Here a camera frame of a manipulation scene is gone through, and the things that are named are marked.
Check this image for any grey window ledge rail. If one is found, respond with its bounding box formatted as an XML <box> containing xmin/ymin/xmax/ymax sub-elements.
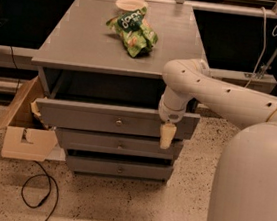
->
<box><xmin>210</xmin><ymin>68</ymin><xmax>277</xmax><ymax>94</ymax></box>

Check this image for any grey bottom drawer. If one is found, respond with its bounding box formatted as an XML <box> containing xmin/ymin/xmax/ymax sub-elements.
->
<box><xmin>66</xmin><ymin>155</ymin><xmax>174</xmax><ymax>181</ymax></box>

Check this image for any grey top drawer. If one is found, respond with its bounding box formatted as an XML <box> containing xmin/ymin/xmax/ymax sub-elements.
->
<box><xmin>32</xmin><ymin>94</ymin><xmax>201</xmax><ymax>146</ymax></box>

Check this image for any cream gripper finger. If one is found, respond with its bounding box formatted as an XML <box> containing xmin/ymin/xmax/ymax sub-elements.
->
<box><xmin>159</xmin><ymin>122</ymin><xmax>177</xmax><ymax>149</ymax></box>

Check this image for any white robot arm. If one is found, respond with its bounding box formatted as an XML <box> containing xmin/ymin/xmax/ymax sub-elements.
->
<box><xmin>158</xmin><ymin>59</ymin><xmax>277</xmax><ymax>221</ymax></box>

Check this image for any grey drawer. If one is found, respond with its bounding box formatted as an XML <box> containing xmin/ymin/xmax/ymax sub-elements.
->
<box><xmin>32</xmin><ymin>94</ymin><xmax>201</xmax><ymax>146</ymax></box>
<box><xmin>55</xmin><ymin>128</ymin><xmax>183</xmax><ymax>160</ymax></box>
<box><xmin>66</xmin><ymin>155</ymin><xmax>174</xmax><ymax>181</ymax></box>

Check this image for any grey drawer cabinet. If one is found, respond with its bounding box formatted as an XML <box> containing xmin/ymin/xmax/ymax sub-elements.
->
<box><xmin>18</xmin><ymin>0</ymin><xmax>222</xmax><ymax>190</ymax></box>

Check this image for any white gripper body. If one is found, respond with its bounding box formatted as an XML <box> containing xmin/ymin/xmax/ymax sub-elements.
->
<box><xmin>158</xmin><ymin>87</ymin><xmax>193</xmax><ymax>124</ymax></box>

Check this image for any white hanging cable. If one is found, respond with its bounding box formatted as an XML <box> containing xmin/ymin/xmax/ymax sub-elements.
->
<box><xmin>244</xmin><ymin>5</ymin><xmax>277</xmax><ymax>92</ymax></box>

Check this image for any black floor cable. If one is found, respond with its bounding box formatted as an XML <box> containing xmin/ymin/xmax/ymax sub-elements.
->
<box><xmin>17</xmin><ymin>159</ymin><xmax>63</xmax><ymax>221</ymax></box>

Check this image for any cardboard box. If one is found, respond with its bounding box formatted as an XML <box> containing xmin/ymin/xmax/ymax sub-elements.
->
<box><xmin>0</xmin><ymin>77</ymin><xmax>57</xmax><ymax>162</ymax></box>

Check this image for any crumpled paper in box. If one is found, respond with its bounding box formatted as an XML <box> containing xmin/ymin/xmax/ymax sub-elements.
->
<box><xmin>30</xmin><ymin>101</ymin><xmax>47</xmax><ymax>128</ymax></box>

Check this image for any grey middle drawer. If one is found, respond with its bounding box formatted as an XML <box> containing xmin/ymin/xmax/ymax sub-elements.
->
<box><xmin>55</xmin><ymin>128</ymin><xmax>183</xmax><ymax>160</ymax></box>

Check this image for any green chip bag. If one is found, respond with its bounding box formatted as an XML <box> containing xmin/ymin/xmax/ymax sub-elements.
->
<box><xmin>106</xmin><ymin>7</ymin><xmax>158</xmax><ymax>58</ymax></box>

